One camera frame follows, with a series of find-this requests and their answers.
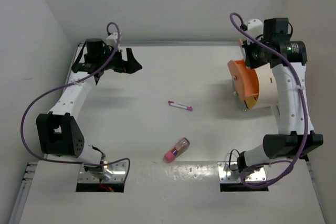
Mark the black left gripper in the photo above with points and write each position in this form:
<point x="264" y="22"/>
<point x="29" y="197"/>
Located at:
<point x="132" y="65"/>

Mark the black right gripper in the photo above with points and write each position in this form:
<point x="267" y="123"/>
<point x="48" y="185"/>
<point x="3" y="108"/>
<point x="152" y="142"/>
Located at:
<point x="250" y="62"/>

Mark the orange drawer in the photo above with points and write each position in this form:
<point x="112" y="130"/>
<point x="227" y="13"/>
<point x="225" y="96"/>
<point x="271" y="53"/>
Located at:
<point x="245" y="80"/>

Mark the yellow drawer with gold knob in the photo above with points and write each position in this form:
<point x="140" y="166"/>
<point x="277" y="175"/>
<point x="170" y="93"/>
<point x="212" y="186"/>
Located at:
<point x="250" y="102"/>

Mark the white pen magenta cap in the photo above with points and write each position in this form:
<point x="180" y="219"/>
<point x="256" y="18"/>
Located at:
<point x="180" y="106"/>

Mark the pink capped clip tube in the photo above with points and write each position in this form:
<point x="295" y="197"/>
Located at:
<point x="181" y="146"/>

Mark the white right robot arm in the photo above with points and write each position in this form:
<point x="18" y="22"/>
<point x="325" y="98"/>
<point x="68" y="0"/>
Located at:
<point x="269" y="43"/>

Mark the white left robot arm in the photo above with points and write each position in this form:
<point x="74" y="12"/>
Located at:
<point x="58" y="130"/>

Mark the white cylindrical drawer organizer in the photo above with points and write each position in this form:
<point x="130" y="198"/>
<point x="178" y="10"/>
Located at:
<point x="268" y="94"/>

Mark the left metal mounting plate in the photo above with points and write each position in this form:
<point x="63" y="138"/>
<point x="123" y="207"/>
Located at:
<point x="114" y="173"/>

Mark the metal mounting plate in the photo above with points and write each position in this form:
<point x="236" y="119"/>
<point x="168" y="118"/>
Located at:
<point x="114" y="173"/>
<point x="230" y="174"/>

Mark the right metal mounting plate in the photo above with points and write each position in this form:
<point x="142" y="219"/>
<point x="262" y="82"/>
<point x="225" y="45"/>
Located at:
<point x="230" y="174"/>

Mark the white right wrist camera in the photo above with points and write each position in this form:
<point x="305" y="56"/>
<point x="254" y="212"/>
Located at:
<point x="254" y="27"/>

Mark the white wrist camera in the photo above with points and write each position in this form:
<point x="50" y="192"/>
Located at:
<point x="111" y="39"/>
<point x="254" y="27"/>

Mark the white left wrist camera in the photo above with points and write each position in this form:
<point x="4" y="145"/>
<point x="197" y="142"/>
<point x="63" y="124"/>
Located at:
<point x="111" y="39"/>

